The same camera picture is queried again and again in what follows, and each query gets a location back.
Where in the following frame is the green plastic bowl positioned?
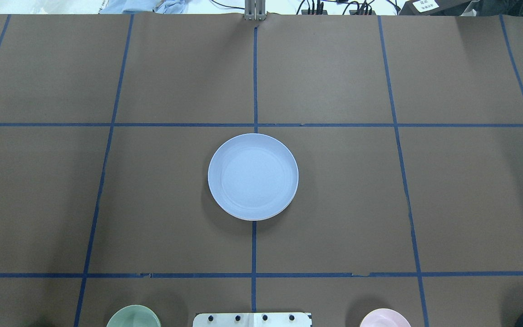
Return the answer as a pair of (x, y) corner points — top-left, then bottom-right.
(106, 305), (162, 327)

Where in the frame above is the light blue plate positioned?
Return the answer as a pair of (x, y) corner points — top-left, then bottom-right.
(207, 133), (299, 221)

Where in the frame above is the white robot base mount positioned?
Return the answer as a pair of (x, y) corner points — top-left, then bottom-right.
(192, 312), (313, 327)

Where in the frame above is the dark box with label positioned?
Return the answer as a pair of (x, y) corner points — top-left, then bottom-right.
(398, 0), (481, 16)

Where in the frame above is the grey metal camera post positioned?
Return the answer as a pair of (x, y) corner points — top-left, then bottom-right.
(244, 0), (267, 21)

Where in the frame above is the black cables bundle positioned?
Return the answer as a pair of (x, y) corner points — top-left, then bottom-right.
(209, 0), (400, 16)

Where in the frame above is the pink plastic bowl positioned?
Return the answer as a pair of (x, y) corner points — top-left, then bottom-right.
(359, 308), (411, 327)

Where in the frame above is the light blue cloth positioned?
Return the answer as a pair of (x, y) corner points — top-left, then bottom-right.
(99, 0), (187, 15)

